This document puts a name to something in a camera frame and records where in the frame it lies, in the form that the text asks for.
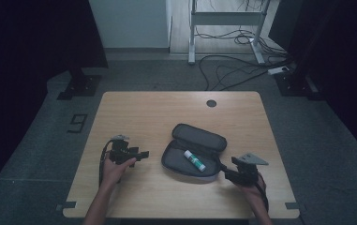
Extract white power strip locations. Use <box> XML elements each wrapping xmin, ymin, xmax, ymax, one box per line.
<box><xmin>266</xmin><ymin>65</ymin><xmax>290</xmax><ymax>77</ymax></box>

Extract white metal desk frame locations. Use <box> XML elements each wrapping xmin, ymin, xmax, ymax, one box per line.
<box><xmin>187</xmin><ymin>0</ymin><xmax>273</xmax><ymax>66</ymax></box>

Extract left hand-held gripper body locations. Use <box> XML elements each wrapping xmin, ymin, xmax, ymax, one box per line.
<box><xmin>108</xmin><ymin>134</ymin><xmax>138</xmax><ymax>166</ymax></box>

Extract left hand-held gripper black cable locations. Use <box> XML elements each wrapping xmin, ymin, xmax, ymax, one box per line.
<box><xmin>98</xmin><ymin>139</ymin><xmax>115</xmax><ymax>188</ymax></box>

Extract white green glue stick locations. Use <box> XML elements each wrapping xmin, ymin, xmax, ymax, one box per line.
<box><xmin>183</xmin><ymin>149</ymin><xmax>207</xmax><ymax>173</ymax></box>

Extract grey tape strip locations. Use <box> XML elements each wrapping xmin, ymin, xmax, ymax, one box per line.
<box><xmin>55</xmin><ymin>201</ymin><xmax>78</xmax><ymax>213</ymax></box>
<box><xmin>284</xmin><ymin>202</ymin><xmax>307</xmax><ymax>211</ymax></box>

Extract tangle of floor cables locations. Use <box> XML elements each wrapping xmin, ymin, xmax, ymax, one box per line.
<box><xmin>194</xmin><ymin>26</ymin><xmax>289</xmax><ymax>58</ymax></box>

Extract dark grey pencil case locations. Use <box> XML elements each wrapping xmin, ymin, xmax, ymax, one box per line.
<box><xmin>160</xmin><ymin>123</ymin><xmax>229</xmax><ymax>184</ymax></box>

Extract hand-held gripper black cable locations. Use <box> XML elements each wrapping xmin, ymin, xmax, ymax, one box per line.
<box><xmin>98</xmin><ymin>139</ymin><xmax>115</xmax><ymax>188</ymax></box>
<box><xmin>255</xmin><ymin>172</ymin><xmax>271</xmax><ymax>214</ymax></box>

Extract black stand base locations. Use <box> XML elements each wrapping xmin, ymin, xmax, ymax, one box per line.
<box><xmin>56</xmin><ymin>67</ymin><xmax>102</xmax><ymax>101</ymax></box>
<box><xmin>274</xmin><ymin>69</ymin><xmax>324</xmax><ymax>101</ymax></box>

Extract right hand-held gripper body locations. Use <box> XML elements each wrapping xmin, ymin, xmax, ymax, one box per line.
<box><xmin>229</xmin><ymin>152</ymin><xmax>270</xmax><ymax>188</ymax></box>

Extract long black floor cable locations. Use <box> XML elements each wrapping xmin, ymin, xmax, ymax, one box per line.
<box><xmin>198</xmin><ymin>54</ymin><xmax>290</xmax><ymax>92</ymax></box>

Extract right hand-held gripper black cable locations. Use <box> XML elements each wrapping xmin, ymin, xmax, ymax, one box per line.
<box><xmin>255</xmin><ymin>172</ymin><xmax>271</xmax><ymax>214</ymax></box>

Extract person's right hand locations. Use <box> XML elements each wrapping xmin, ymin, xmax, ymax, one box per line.
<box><xmin>236</xmin><ymin>173</ymin><xmax>267</xmax><ymax>203</ymax></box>

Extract dark curtain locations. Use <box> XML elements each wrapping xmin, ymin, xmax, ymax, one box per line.
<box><xmin>0</xmin><ymin>0</ymin><xmax>110</xmax><ymax>208</ymax></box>
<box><xmin>267</xmin><ymin>0</ymin><xmax>357</xmax><ymax>168</ymax></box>

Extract person's left hand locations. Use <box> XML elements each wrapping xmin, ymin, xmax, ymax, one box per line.
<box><xmin>101</xmin><ymin>157</ymin><xmax>138</xmax><ymax>189</ymax></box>

